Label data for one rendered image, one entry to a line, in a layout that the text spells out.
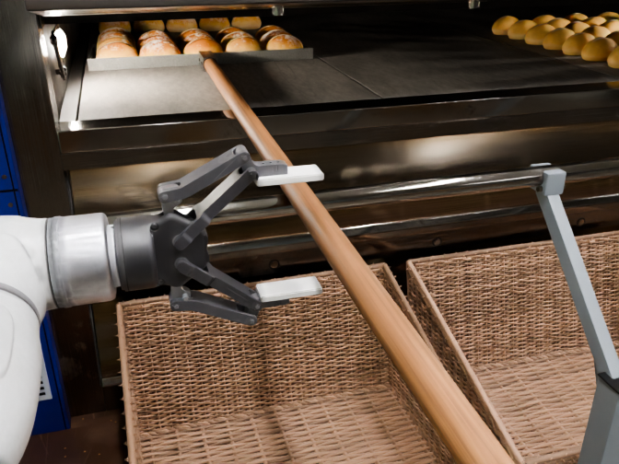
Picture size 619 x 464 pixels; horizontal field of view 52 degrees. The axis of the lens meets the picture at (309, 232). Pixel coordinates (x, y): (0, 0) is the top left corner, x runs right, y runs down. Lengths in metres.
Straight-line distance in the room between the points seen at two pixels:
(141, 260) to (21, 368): 0.16
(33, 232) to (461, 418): 0.42
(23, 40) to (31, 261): 0.56
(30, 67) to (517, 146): 0.95
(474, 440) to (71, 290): 0.39
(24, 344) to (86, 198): 0.67
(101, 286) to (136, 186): 0.58
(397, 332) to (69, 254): 0.31
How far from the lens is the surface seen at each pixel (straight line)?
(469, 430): 0.43
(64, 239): 0.64
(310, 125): 1.20
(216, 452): 1.29
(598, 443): 0.99
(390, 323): 0.52
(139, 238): 0.64
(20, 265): 0.62
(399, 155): 1.31
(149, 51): 1.64
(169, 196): 0.63
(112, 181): 1.21
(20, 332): 0.57
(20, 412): 0.53
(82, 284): 0.64
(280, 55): 1.67
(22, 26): 1.13
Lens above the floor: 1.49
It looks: 26 degrees down
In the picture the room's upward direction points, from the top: straight up
